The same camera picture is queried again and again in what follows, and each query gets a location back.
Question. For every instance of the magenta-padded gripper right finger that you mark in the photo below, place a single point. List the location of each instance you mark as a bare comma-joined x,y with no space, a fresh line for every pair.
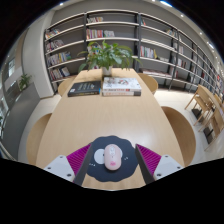
165,165

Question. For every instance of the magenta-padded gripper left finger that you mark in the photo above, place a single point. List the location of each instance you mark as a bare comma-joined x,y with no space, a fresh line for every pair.
61,166

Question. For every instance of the pink computer mouse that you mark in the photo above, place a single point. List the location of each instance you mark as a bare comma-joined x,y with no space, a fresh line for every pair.
112,157

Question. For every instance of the dark cartoon-face mouse pad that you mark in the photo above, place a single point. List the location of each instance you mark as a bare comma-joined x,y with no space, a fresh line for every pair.
128,163

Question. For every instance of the curved wooden chair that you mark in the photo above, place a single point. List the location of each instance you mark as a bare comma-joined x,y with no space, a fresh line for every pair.
150,82
65,87
181,136
36,140

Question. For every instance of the group of wooden slatted chairs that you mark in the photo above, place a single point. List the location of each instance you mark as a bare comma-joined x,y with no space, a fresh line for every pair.
208,110

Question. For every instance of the black book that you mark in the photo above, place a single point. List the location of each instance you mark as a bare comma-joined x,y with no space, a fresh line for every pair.
84,88

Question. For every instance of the white book with red spine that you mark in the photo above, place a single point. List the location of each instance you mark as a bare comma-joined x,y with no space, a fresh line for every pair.
121,93

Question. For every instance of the white illustrated book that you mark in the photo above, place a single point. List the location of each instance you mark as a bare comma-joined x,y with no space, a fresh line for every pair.
121,84

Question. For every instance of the small green floor plant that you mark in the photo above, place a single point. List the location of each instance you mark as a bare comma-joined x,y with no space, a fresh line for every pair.
24,81

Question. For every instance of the green potted plant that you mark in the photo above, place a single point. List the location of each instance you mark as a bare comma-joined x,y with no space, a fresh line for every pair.
106,56

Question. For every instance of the grey bookshelf unit with books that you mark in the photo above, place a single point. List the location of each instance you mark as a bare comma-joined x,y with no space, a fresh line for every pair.
156,36

